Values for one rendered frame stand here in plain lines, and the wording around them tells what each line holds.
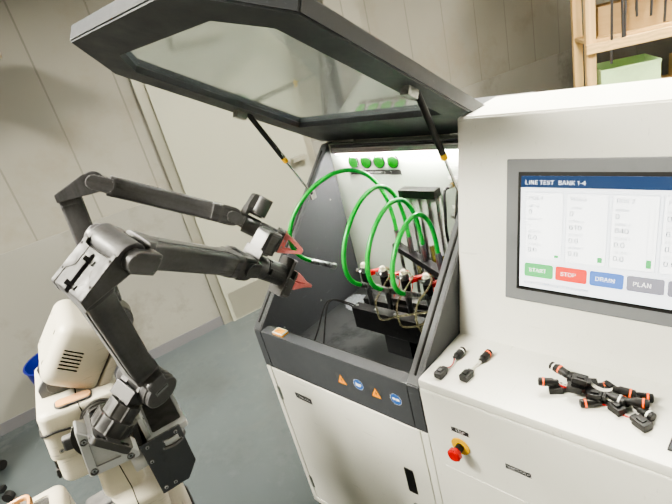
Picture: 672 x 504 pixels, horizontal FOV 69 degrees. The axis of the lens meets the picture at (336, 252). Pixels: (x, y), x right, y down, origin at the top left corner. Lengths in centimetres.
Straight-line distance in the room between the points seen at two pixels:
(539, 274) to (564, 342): 17
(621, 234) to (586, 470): 50
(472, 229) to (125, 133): 265
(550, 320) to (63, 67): 303
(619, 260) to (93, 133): 304
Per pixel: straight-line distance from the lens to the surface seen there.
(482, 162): 129
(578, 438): 116
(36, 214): 353
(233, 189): 369
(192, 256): 98
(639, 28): 506
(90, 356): 123
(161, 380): 110
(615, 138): 118
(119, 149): 353
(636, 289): 122
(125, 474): 144
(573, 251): 123
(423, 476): 159
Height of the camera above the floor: 180
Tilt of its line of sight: 23 degrees down
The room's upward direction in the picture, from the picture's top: 15 degrees counter-clockwise
